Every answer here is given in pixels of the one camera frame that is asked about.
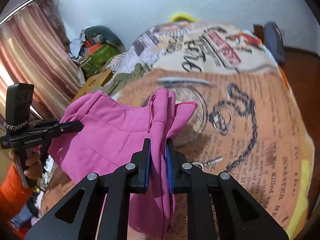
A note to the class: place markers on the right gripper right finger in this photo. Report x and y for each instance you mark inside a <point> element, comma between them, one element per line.
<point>178,169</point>

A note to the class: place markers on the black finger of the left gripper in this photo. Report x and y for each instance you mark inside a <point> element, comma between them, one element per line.
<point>58,128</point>

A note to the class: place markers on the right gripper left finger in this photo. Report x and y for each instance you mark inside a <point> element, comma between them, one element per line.
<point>141,174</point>

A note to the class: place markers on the pink pants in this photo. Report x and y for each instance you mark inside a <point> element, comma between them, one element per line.
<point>111,134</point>

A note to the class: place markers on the left orange sleeve forearm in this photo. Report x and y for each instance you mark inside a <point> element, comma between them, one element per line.
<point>13,195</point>

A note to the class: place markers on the left hand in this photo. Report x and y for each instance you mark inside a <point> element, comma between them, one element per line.
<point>34,167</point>

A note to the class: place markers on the olive green pants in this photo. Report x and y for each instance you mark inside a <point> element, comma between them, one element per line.
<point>122,79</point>

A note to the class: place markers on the striped pink curtain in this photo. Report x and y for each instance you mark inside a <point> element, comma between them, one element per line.
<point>35,50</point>

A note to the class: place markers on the newspaper print bed blanket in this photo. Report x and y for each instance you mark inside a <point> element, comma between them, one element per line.
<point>247,121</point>

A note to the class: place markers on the pile of clothes and bags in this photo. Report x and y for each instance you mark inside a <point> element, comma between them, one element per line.
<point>93,56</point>

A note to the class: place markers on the grey stuffed pillow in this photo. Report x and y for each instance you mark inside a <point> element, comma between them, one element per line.
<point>100,34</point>

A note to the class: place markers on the yellow headboard cushion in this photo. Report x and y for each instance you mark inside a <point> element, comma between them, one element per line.
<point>180,17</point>

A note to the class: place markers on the blue backpack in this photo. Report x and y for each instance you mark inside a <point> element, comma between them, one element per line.
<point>274,42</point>

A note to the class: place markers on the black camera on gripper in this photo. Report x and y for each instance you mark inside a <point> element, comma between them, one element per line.
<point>18,101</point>

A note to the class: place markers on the wooden chair post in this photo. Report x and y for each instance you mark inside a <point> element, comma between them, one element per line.
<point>258,31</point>

